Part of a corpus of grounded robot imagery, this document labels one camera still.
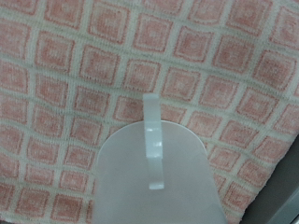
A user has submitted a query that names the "white plastic mug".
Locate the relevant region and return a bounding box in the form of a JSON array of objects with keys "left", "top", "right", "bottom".
[{"left": 92, "top": 92, "right": 231, "bottom": 224}]

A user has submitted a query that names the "pink checkered towel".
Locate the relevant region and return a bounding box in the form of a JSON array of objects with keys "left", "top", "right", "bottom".
[{"left": 0, "top": 0, "right": 299, "bottom": 224}]

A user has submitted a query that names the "grey plastic crate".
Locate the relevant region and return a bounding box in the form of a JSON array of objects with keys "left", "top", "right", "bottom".
[{"left": 237, "top": 133, "right": 299, "bottom": 224}]

